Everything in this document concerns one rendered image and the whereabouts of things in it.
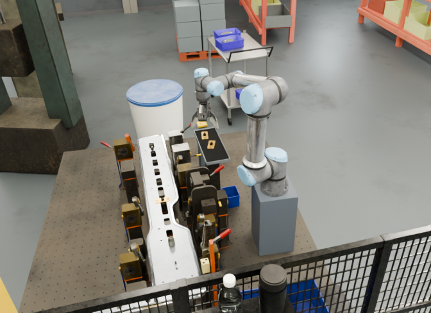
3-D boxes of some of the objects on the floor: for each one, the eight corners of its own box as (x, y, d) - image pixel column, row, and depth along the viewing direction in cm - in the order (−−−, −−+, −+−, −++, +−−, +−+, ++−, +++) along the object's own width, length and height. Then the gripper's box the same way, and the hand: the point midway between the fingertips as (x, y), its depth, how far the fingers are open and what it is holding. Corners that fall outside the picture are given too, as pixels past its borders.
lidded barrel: (187, 132, 482) (182, 76, 443) (189, 160, 434) (183, 101, 396) (138, 136, 479) (128, 81, 440) (134, 165, 432) (123, 106, 393)
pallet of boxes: (226, 57, 672) (224, -14, 611) (179, 61, 665) (172, -10, 604) (217, 35, 763) (215, -29, 702) (176, 38, 756) (169, -25, 695)
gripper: (221, 92, 226) (222, 124, 238) (185, 92, 228) (188, 124, 239) (220, 99, 219) (222, 131, 230) (183, 99, 221) (186, 131, 232)
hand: (204, 130), depth 232 cm, fingers open, 14 cm apart
